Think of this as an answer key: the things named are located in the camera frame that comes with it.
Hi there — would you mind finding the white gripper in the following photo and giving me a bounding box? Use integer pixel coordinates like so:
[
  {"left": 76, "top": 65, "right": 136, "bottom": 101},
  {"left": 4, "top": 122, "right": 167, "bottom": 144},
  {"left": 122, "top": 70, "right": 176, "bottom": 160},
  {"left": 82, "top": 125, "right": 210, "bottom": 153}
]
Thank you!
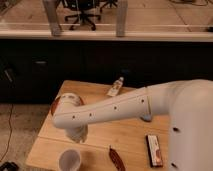
[{"left": 65, "top": 125, "right": 88, "bottom": 143}]

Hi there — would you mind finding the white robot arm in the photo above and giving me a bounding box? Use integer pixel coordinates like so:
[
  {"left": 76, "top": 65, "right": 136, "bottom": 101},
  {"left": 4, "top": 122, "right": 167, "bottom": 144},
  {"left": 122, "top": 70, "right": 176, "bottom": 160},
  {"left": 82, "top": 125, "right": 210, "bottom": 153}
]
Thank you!
[{"left": 52, "top": 79, "right": 213, "bottom": 171}]

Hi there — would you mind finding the red ceramic bowl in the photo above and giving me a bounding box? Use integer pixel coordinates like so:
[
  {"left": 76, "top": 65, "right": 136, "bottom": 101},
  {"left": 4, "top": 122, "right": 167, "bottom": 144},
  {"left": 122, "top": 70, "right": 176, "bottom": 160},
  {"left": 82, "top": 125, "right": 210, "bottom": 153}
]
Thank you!
[{"left": 50, "top": 93, "right": 84, "bottom": 115}]

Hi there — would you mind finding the small white tube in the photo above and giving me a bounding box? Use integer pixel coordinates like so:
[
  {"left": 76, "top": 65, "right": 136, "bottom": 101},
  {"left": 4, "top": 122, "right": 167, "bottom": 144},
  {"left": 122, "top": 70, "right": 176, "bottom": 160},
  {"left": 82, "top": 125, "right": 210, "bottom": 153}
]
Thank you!
[{"left": 107, "top": 77, "right": 124, "bottom": 97}]

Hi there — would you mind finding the blue grey small object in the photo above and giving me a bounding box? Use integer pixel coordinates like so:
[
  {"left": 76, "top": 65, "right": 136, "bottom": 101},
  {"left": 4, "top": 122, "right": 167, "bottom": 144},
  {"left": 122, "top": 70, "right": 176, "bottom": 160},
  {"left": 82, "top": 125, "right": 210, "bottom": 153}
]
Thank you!
[{"left": 140, "top": 114, "right": 152, "bottom": 122}]

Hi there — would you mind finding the black device on floor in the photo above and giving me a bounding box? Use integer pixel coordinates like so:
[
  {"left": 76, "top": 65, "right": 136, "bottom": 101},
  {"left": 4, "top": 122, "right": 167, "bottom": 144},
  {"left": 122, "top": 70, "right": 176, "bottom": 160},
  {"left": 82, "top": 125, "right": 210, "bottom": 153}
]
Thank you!
[{"left": 0, "top": 162, "right": 19, "bottom": 171}]

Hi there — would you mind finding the black office chair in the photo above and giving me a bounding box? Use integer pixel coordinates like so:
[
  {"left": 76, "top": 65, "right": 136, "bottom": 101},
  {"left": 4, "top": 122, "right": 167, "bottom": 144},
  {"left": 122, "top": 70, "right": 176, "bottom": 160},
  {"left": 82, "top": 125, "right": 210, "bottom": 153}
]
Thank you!
[
  {"left": 100, "top": 0, "right": 118, "bottom": 13},
  {"left": 60, "top": 0, "right": 101, "bottom": 31}
]

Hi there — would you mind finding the left grey table leg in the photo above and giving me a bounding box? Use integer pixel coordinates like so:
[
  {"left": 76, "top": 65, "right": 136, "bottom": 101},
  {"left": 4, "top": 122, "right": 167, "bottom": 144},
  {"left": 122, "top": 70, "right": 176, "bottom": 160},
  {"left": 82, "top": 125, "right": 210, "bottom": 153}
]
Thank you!
[{"left": 42, "top": 0, "right": 62, "bottom": 36}]

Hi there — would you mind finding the grey table leg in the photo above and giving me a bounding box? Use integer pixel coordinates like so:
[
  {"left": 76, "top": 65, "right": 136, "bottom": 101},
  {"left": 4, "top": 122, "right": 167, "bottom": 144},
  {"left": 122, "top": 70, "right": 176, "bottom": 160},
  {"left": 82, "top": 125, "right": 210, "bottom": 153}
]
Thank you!
[
  {"left": 42, "top": 0, "right": 62, "bottom": 36},
  {"left": 116, "top": 0, "right": 128, "bottom": 37}
]

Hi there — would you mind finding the right grey table leg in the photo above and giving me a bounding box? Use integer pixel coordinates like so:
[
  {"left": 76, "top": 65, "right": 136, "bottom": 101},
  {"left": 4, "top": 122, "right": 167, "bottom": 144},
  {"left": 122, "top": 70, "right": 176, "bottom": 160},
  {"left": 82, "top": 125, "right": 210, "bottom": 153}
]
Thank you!
[{"left": 116, "top": 0, "right": 128, "bottom": 37}]

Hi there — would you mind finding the black floor cable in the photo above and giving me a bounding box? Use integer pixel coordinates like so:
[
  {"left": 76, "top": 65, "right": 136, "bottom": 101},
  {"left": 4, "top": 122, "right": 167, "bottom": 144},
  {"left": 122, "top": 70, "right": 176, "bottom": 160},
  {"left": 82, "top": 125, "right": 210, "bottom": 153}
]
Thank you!
[{"left": 0, "top": 103, "right": 15, "bottom": 163}]

